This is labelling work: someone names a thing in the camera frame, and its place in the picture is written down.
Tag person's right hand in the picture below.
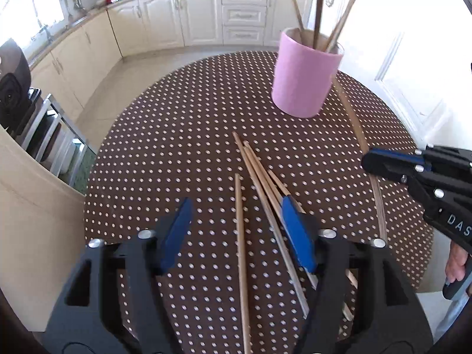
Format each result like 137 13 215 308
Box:
445 241 469 284

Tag cream lower cabinets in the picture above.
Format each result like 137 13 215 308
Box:
30 0 312 120

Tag sink faucet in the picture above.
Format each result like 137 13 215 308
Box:
38 25 54 44

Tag white door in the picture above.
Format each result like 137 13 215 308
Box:
321 0 471 149

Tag metal storage rack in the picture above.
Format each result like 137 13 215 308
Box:
9 88 97 194

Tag black rice cooker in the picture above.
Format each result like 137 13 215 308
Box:
0 38 31 132

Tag kitchen window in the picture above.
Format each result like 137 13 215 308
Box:
1 0 64 49

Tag wooden chopstick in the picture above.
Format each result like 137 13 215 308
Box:
332 77 388 242
235 173 252 354
324 0 356 53
268 169 358 289
324 0 364 54
312 0 324 50
243 141 304 295
241 146 355 321
291 0 304 39
232 131 309 317

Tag brown polka dot tablecloth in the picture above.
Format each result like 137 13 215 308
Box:
83 51 432 353

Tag pink cylindrical utensil holder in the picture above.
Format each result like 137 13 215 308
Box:
271 27 344 118

